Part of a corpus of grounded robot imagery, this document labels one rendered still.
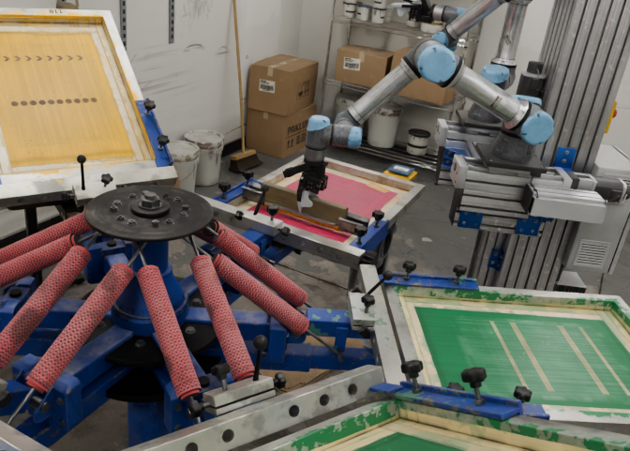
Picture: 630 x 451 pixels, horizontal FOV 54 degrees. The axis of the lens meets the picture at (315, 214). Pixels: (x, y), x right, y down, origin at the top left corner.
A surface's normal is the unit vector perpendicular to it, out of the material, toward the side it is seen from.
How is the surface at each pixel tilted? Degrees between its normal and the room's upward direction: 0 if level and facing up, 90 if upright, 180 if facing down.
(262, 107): 91
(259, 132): 91
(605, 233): 90
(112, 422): 0
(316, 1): 90
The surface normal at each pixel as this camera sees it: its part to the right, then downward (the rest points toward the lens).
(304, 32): -0.45, 0.33
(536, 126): 0.11, 0.49
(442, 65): -0.11, 0.37
